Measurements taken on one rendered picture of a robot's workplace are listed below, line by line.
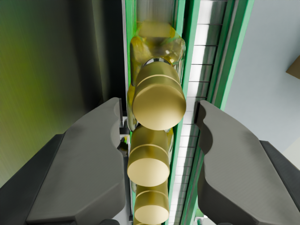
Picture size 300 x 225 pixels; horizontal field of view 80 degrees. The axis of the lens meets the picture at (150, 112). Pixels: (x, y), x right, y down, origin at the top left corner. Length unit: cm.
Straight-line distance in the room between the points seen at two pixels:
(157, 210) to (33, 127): 15
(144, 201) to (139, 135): 6
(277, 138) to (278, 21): 39
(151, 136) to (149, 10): 27
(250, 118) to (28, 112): 62
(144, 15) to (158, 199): 31
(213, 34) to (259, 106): 35
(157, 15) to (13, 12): 24
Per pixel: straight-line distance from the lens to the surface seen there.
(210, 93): 41
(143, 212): 19
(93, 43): 51
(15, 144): 20
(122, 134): 37
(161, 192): 19
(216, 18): 40
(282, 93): 69
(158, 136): 16
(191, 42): 30
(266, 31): 59
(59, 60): 27
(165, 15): 38
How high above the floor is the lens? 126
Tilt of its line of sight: 59 degrees down
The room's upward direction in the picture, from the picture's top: 178 degrees counter-clockwise
